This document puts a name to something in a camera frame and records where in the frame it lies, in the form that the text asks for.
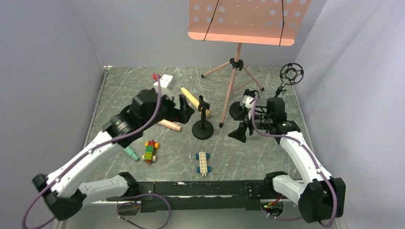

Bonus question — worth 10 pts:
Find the pink toy microphone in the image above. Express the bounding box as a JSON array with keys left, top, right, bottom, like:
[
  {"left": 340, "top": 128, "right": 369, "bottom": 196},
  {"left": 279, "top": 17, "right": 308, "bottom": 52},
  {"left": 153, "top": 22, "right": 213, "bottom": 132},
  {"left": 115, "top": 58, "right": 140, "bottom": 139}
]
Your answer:
[{"left": 158, "top": 120, "right": 182, "bottom": 132}]

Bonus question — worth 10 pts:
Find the black round-base mic stand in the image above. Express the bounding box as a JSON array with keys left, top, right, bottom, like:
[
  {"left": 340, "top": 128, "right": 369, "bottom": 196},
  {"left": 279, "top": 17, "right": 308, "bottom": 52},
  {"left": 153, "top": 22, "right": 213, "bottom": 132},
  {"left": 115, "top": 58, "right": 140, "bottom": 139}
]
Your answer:
[{"left": 192, "top": 95, "right": 214, "bottom": 140}]

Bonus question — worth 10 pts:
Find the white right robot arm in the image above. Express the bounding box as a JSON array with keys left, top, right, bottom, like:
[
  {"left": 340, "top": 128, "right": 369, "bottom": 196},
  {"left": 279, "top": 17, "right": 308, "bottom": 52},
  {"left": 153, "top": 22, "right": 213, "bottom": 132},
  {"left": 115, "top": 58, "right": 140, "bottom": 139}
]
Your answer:
[{"left": 229, "top": 95, "right": 346, "bottom": 228}]

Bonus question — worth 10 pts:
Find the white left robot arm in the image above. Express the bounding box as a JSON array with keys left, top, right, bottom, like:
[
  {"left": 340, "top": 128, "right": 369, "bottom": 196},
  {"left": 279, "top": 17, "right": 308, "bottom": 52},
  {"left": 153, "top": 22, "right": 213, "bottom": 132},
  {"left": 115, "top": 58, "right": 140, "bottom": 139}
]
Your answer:
[{"left": 32, "top": 89, "right": 194, "bottom": 221}]

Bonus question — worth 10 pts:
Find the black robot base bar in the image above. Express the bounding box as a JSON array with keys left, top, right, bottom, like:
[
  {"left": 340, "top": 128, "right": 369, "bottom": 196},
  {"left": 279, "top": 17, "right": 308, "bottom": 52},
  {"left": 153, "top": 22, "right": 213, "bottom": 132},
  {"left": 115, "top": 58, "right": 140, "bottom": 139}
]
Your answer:
[{"left": 137, "top": 180, "right": 279, "bottom": 213}]

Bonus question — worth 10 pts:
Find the pink music stand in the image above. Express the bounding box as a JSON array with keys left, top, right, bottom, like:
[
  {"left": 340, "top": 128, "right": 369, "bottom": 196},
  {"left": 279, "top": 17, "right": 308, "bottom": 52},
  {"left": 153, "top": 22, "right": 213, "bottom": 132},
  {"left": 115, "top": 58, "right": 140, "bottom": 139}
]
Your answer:
[{"left": 188, "top": 0, "right": 311, "bottom": 128}]

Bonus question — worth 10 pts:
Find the yellow toy microphone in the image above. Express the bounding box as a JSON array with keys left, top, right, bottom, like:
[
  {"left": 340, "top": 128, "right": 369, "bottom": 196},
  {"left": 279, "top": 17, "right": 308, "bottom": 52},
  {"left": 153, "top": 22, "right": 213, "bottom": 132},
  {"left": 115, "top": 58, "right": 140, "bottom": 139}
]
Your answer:
[{"left": 181, "top": 87, "right": 200, "bottom": 109}]

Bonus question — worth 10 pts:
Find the colourful toy brick car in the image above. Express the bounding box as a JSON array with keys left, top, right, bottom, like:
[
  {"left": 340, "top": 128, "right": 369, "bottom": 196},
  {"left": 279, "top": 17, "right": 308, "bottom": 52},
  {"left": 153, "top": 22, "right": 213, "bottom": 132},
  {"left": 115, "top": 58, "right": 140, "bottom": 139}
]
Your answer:
[{"left": 142, "top": 139, "right": 160, "bottom": 164}]

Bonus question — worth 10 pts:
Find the white blue toy brick car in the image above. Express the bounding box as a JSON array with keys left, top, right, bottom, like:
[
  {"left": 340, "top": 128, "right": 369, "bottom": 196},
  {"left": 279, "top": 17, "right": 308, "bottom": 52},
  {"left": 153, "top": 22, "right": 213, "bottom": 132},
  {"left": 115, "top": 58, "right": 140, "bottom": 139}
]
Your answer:
[{"left": 195, "top": 151, "right": 212, "bottom": 176}]

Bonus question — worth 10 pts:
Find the mint green toy microphone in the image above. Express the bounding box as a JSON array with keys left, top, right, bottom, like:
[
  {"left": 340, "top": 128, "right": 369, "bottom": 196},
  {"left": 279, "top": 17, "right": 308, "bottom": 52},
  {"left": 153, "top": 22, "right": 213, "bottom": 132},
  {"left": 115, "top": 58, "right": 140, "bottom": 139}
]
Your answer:
[{"left": 124, "top": 146, "right": 140, "bottom": 161}]

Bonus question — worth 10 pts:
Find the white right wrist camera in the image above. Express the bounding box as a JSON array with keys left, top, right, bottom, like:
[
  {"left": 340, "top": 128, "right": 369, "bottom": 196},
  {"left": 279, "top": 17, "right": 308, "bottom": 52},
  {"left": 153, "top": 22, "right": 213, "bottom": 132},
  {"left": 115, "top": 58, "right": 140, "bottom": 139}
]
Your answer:
[{"left": 239, "top": 95, "right": 255, "bottom": 110}]

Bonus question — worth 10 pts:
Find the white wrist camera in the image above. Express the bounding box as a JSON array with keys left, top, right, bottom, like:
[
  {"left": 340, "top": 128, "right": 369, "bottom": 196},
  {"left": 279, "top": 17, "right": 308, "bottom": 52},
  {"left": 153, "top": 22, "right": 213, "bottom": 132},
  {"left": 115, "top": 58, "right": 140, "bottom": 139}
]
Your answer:
[
  {"left": 152, "top": 74, "right": 176, "bottom": 94},
  {"left": 239, "top": 95, "right": 255, "bottom": 110}
]

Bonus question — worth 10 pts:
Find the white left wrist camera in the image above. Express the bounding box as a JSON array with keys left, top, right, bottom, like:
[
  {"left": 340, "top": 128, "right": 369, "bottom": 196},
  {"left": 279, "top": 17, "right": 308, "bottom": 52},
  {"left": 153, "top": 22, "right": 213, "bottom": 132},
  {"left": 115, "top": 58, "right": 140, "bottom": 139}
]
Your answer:
[{"left": 152, "top": 74, "right": 176, "bottom": 94}]

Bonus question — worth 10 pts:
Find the black shock mount stand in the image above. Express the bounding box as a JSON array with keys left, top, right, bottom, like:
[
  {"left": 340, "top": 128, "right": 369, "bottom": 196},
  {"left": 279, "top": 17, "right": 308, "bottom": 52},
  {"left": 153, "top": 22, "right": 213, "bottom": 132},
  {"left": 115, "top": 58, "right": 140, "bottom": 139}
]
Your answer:
[{"left": 275, "top": 62, "right": 304, "bottom": 97}]

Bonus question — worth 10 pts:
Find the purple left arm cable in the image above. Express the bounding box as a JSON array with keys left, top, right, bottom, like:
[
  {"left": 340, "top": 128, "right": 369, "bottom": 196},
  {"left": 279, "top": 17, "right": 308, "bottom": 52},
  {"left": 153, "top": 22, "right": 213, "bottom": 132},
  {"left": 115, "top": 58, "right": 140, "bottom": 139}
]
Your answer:
[{"left": 21, "top": 73, "right": 172, "bottom": 229}]

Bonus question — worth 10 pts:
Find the aluminium frame rail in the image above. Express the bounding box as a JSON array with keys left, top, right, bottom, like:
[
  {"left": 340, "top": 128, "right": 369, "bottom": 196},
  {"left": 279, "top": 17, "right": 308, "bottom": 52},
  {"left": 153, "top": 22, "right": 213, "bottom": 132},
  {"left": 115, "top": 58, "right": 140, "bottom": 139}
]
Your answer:
[{"left": 50, "top": 65, "right": 113, "bottom": 229}]

